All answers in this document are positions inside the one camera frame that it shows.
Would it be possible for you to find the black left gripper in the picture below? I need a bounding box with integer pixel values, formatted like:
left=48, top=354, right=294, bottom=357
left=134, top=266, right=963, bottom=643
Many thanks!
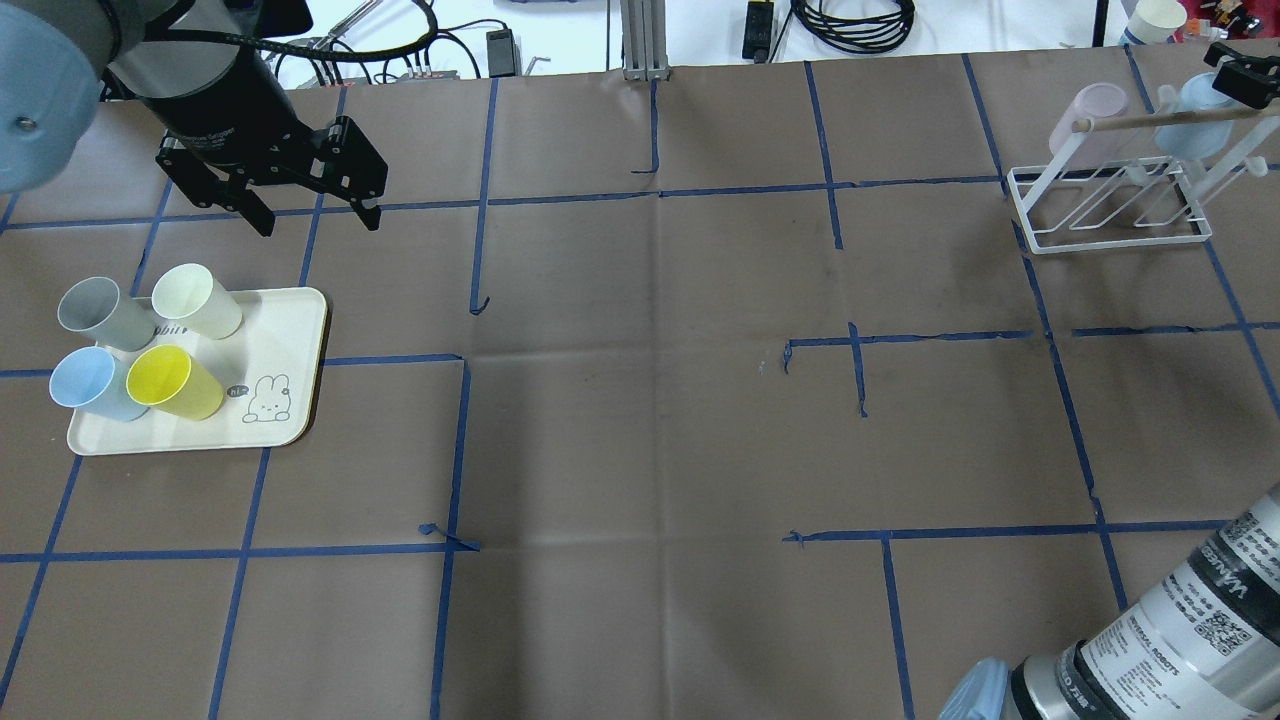
left=140, top=47, right=389, bottom=237

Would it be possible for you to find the light blue cup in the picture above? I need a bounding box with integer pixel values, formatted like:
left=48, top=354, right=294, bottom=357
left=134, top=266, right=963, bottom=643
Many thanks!
left=1153, top=72, right=1242, bottom=163
left=47, top=346, right=148, bottom=421

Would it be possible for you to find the pink plastic cup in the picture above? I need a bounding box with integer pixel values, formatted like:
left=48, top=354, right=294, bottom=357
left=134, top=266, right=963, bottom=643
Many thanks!
left=1048, top=83, right=1133, bottom=173

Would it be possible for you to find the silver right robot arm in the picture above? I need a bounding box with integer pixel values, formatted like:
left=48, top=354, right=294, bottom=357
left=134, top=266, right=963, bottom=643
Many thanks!
left=941, top=41, right=1279, bottom=719

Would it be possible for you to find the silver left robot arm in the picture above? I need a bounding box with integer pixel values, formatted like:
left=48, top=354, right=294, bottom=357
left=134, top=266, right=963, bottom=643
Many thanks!
left=1, top=1, right=388, bottom=236

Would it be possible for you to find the white paper cup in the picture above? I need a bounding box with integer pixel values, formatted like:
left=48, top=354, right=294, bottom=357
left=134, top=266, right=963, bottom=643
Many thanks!
left=1117, top=0, right=1188, bottom=45

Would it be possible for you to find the cream white cup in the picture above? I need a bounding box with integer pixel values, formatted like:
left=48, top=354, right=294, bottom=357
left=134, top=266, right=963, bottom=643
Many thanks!
left=151, top=263, right=244, bottom=340

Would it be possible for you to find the white cup drying rack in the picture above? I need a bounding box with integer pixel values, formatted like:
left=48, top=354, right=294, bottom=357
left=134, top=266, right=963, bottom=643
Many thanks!
left=1007, top=73, right=1277, bottom=255

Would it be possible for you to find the yellow plastic cup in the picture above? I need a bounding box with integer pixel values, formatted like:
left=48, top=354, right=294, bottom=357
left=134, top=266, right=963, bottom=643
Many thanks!
left=125, top=345, right=224, bottom=421

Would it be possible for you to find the grey plastic cup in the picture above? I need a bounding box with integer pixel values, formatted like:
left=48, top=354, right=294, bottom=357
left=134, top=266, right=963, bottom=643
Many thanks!
left=56, top=275, right=157, bottom=352

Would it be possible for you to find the cream plastic tray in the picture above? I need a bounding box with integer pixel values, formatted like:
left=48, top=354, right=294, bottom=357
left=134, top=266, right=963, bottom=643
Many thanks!
left=67, top=287, right=329, bottom=456

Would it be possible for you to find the black power adapter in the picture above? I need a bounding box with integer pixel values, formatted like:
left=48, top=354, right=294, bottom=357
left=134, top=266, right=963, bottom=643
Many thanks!
left=485, top=28, right=520, bottom=78

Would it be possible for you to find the aluminium frame post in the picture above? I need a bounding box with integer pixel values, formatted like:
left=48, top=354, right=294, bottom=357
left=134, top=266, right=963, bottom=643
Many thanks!
left=620, top=0, right=671, bottom=82

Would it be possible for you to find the coiled black cable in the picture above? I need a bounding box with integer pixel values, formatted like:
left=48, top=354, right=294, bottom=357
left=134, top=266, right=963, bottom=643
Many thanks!
left=790, top=0, right=916, bottom=54

